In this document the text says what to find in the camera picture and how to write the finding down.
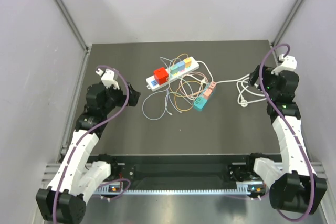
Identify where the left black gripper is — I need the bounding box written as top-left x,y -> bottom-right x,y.
101,82 -> 140,114

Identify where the white power strip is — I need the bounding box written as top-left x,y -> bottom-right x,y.
146,57 -> 200,92

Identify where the red cube adapter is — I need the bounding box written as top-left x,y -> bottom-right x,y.
154,67 -> 169,85

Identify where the beige brown charger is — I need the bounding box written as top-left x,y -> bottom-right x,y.
208,81 -> 217,91

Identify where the salmon pink charger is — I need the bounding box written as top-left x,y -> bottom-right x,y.
203,88 -> 213,100

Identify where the mint green charger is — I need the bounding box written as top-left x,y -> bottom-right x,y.
170,64 -> 179,76

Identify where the teal power strip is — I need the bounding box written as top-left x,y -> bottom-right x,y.
193,81 -> 217,111

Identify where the pink usb cable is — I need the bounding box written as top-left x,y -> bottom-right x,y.
178,74 -> 211,104

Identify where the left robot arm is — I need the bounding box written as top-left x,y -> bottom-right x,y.
36,82 -> 140,223

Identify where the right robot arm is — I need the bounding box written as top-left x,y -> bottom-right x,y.
245,65 -> 327,216

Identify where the blue charger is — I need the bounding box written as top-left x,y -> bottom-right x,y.
176,61 -> 185,72

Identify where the yellow charger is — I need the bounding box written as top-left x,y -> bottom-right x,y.
183,57 -> 192,68

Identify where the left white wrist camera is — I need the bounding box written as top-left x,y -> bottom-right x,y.
96,68 -> 120,90

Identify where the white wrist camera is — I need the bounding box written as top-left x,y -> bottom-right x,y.
96,68 -> 120,90
271,54 -> 297,75

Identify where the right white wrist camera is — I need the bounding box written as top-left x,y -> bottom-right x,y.
271,54 -> 297,75

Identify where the light blue usb cable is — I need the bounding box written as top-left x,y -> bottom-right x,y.
142,56 -> 174,121

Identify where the white power strip cord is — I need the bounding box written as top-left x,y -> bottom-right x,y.
197,60 -> 215,86

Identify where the orange usb cable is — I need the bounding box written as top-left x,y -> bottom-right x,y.
169,52 -> 208,114

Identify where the slotted cable duct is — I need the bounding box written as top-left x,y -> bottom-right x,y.
91,181 -> 266,196

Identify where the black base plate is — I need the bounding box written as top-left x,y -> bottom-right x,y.
88,153 -> 281,182

